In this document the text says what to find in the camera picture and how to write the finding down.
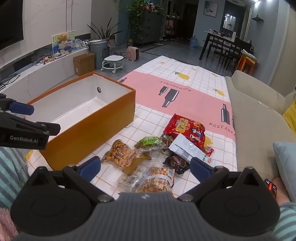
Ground small toy clutter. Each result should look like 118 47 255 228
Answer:
35 38 89 64

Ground clear cracker packet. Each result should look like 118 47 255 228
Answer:
118 166 175 193

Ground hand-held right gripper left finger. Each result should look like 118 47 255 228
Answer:
29 156 114 204

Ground white marble TV console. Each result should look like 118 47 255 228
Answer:
0 44 93 105

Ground hanging green plant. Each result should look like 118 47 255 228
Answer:
126 0 151 39

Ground dark date snack packet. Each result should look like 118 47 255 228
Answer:
163 155 191 175

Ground framed wall picture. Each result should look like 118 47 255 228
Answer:
205 1 218 17

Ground shoe rack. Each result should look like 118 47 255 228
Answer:
165 14 179 39

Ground cardboard box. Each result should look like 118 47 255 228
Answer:
73 53 96 76

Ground person's left forearm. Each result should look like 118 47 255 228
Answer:
0 146 29 209

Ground black cables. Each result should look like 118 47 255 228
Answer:
0 73 20 91

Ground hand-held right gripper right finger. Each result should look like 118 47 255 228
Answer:
177 157 265 203

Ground grey trash bin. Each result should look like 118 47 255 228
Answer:
89 39 110 69

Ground beige sofa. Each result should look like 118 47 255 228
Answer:
225 70 296 202

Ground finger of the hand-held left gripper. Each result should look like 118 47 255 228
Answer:
0 94 35 115
0 113 61 136

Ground dark dining chair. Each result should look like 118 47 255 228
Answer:
228 37 247 71

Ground black television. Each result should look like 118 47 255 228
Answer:
0 0 24 51

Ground dark dining table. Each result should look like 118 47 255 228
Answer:
199 30 243 70

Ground peanut snack packet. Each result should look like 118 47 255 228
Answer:
101 139 152 175

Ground green biscuit packet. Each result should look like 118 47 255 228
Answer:
135 136 168 152

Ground pink fluffy cloth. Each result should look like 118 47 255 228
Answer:
0 207 19 241

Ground light blue pillow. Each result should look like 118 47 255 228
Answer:
273 142 296 202

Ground grey dresser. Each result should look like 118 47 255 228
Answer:
135 10 166 44

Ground orange stool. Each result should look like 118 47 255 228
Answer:
236 52 258 75

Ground red snack bag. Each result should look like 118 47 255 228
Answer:
163 113 206 149

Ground silver white snack pouch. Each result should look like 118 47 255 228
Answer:
168 134 213 164

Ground red black small device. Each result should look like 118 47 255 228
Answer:
264 178 277 198

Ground pink heater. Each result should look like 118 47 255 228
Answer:
126 46 141 62

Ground yellow pillow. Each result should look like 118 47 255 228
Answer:
282 97 296 135

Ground teddy bear picture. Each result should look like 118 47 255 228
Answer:
52 30 75 50

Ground orange storage box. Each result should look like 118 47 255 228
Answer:
26 71 136 171

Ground long-leaved potted plant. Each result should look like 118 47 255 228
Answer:
87 22 123 42

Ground white rolling stool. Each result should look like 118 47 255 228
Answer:
101 55 124 75

